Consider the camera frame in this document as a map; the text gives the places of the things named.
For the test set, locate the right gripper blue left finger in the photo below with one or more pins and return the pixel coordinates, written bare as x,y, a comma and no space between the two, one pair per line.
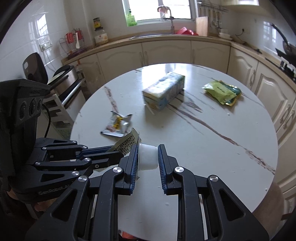
87,209

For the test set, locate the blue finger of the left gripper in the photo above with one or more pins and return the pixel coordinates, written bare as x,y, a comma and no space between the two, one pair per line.
103,157

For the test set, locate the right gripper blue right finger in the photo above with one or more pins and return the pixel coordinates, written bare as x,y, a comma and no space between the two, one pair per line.
207,207

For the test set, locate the pale green printed wrapper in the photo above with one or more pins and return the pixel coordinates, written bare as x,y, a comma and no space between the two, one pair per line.
124,145

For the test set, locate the silver white foil wrapper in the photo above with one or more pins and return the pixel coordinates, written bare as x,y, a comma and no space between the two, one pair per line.
118,125

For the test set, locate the white plastic cup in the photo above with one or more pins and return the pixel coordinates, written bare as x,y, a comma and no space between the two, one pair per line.
147,157

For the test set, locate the yellow green drink carton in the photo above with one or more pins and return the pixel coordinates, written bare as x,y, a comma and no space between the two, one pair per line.
159,94

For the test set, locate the steel kitchen sink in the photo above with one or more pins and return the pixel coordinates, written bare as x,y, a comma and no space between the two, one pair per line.
149,35

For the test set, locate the kitchen window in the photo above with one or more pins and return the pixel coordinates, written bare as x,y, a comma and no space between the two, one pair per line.
149,11

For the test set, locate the person's left hand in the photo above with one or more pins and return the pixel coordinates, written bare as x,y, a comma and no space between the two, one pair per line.
40,206

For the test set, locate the round white marble table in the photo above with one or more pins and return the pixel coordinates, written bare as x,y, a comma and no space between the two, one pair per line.
237,143

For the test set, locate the black electric griddle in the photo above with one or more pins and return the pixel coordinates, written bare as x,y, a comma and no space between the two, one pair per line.
62,79

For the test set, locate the white rice spoon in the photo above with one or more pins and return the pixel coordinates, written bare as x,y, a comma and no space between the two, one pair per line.
77,41

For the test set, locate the green yellow snack bag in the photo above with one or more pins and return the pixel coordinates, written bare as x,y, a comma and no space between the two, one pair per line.
224,93

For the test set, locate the large glass jar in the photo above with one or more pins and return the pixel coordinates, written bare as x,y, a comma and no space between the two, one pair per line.
101,37

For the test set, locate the yellow label sauce bottle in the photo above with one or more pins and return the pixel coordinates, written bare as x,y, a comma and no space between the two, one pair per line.
96,23

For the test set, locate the green dish soap bottle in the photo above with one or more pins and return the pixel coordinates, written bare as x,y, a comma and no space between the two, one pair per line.
130,19

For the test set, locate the red plastic basin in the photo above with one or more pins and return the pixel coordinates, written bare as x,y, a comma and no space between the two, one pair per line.
185,31

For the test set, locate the chrome sink faucet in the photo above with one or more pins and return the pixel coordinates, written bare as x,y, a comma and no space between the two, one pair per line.
166,14

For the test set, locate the black gas stove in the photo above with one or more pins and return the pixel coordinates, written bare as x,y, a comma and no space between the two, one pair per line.
288,65

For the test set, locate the wooden cutting board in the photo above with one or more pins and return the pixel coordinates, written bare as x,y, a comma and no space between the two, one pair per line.
202,26

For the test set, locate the stacked white bowls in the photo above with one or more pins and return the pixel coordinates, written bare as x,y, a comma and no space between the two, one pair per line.
224,34

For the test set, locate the cream upper cabinets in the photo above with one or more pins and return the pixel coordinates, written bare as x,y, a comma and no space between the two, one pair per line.
240,2

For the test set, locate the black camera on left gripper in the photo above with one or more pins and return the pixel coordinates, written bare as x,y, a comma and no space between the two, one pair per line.
21,105

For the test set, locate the wall power socket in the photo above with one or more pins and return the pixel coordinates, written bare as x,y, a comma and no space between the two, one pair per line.
45,45

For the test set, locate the wire rack with red items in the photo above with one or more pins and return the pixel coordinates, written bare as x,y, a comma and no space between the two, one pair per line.
68,42

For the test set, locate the black wok with handle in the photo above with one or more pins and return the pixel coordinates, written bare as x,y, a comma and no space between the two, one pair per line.
288,48

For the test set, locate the wall utensil rail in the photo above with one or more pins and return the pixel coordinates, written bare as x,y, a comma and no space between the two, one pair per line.
212,11

